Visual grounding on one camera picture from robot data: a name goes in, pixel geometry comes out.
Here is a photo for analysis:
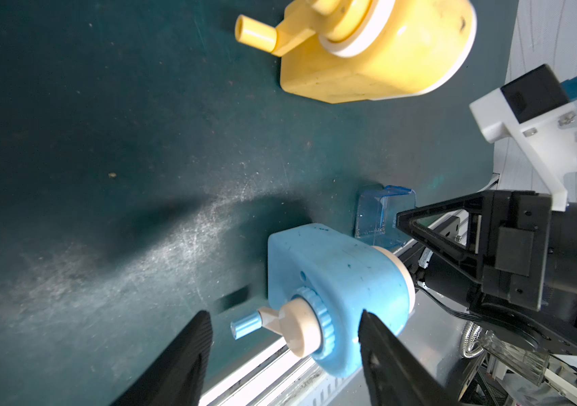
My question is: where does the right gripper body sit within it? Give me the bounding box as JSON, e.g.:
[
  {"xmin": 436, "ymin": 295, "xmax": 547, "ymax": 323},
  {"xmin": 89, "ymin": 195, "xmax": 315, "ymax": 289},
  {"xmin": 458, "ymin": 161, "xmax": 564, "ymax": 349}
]
[{"xmin": 476, "ymin": 190, "xmax": 553, "ymax": 311}]

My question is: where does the blue tray front row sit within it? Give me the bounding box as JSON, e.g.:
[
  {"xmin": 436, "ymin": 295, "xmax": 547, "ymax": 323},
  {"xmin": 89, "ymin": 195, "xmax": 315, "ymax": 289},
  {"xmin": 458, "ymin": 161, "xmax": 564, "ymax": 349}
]
[{"xmin": 355, "ymin": 185, "xmax": 416, "ymax": 252}]

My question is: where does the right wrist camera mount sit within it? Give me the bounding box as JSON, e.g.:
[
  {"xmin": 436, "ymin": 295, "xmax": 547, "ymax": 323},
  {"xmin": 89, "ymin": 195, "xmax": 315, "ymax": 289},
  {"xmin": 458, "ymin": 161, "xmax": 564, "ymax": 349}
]
[{"xmin": 470, "ymin": 64, "xmax": 577, "ymax": 211}]

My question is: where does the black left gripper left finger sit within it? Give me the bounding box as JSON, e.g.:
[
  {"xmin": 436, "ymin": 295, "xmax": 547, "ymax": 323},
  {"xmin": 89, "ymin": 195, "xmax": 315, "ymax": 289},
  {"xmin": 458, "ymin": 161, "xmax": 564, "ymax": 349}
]
[{"xmin": 112, "ymin": 311, "xmax": 213, "ymax": 405}]

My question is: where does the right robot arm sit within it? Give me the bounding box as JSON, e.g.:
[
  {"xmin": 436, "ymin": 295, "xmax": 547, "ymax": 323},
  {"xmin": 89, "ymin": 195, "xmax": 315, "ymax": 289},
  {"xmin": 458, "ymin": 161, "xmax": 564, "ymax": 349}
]
[{"xmin": 391, "ymin": 190, "xmax": 577, "ymax": 382}]

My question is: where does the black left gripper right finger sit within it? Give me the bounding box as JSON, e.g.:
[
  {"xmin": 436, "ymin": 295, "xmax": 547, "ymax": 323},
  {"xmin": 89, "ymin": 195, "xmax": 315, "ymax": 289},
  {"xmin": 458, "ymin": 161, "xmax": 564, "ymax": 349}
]
[{"xmin": 358, "ymin": 311, "xmax": 458, "ymax": 406}]

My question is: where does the blue sharpener front row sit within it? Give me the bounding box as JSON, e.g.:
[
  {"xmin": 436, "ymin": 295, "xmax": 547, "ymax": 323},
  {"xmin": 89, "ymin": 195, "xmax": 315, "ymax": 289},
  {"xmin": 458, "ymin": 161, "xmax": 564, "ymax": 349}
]
[{"xmin": 230, "ymin": 223, "xmax": 415, "ymax": 378}]

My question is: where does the yellow sharpener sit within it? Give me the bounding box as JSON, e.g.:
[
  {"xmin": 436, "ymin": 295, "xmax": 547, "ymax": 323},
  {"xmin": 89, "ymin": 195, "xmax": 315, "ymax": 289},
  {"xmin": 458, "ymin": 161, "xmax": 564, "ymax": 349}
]
[{"xmin": 234, "ymin": 0, "xmax": 477, "ymax": 104}]

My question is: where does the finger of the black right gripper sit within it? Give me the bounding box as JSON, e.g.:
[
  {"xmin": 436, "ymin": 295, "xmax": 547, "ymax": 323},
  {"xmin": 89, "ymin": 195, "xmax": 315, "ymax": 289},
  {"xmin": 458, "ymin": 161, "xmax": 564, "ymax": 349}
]
[
  {"xmin": 405, "ymin": 225, "xmax": 484, "ymax": 294},
  {"xmin": 395, "ymin": 192, "xmax": 486, "ymax": 239}
]

